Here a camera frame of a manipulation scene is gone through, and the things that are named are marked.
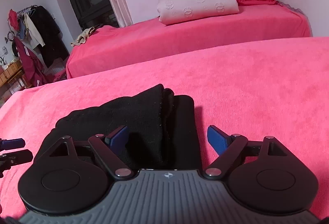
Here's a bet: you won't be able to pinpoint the clothes rack with garments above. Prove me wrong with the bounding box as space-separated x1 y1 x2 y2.
7 5 69 87

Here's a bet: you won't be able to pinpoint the wooden side shelf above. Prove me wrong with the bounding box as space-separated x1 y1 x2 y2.
1 60 27 103

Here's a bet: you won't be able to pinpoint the far pink bed blanket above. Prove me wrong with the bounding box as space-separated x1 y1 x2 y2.
66 5 312 79

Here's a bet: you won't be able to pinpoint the pale pink rolled quilt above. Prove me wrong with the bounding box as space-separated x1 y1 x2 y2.
157 0 239 25

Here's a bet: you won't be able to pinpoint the near pink bed blanket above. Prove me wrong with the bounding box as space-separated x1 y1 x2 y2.
1 37 328 218

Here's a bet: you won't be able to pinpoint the pink bed blanket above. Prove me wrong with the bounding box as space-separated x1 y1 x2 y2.
1 37 328 218
66 5 312 79

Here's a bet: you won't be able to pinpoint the beige cloth on bed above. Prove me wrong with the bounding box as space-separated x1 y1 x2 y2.
71 24 103 47

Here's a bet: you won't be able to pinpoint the black pants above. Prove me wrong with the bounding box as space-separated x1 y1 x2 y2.
35 84 202 171

